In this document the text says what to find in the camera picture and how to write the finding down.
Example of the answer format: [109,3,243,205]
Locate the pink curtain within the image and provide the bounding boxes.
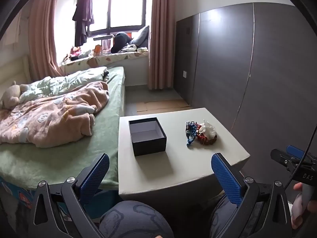
[148,0,177,90]
[27,0,62,80]

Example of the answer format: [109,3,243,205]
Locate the pile of toys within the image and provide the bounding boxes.
[63,47,93,62]

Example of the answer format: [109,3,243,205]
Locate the person's leg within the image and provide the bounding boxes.
[99,200,174,238]
[209,195,239,238]

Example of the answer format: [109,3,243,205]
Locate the red orange bead bracelet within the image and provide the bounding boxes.
[196,129,218,145]

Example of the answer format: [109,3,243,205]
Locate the black jewelry box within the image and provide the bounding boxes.
[128,117,167,157]

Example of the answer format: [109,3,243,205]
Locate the black bag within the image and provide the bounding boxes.
[111,32,132,54]

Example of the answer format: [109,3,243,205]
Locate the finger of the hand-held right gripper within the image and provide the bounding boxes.
[286,145,309,158]
[270,148,301,172]

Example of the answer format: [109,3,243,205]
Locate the beige plush toy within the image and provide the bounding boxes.
[0,81,29,109]

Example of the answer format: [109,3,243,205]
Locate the dark grey wardrobe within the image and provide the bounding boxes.
[173,2,317,176]

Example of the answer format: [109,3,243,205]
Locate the black cable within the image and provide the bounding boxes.
[284,125,317,189]

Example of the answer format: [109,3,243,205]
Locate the grey pillow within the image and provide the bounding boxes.
[130,25,150,46]

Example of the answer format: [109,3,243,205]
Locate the person's right hand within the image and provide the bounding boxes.
[291,182,317,230]

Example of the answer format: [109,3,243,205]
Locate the blue bead bracelet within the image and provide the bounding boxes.
[185,121,200,148]

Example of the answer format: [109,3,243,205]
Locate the light green duvet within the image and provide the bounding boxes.
[18,67,109,103]

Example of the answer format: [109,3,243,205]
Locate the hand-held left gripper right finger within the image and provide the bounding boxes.
[211,153,293,238]

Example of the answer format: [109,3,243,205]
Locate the window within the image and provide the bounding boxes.
[73,0,148,36]

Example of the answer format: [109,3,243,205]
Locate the person's left leg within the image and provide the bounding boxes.
[99,200,174,238]

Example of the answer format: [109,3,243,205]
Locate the flat cardboard sheet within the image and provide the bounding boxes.
[136,100,192,112]

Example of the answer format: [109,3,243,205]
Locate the bed with green sheet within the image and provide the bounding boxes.
[0,66,125,191]

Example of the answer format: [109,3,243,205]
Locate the patterned window seat cushion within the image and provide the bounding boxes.
[61,51,150,75]

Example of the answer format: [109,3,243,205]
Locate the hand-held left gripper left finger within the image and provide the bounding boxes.
[32,153,111,238]

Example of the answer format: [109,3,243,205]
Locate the hanging dark clothes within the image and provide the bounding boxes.
[72,0,95,47]

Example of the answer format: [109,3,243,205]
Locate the cream bed headboard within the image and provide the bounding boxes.
[0,55,31,97]

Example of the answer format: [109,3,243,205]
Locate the pink fleece blanket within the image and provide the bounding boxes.
[0,81,110,148]

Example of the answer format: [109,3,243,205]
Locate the person's right leg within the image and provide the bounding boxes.
[209,195,239,238]

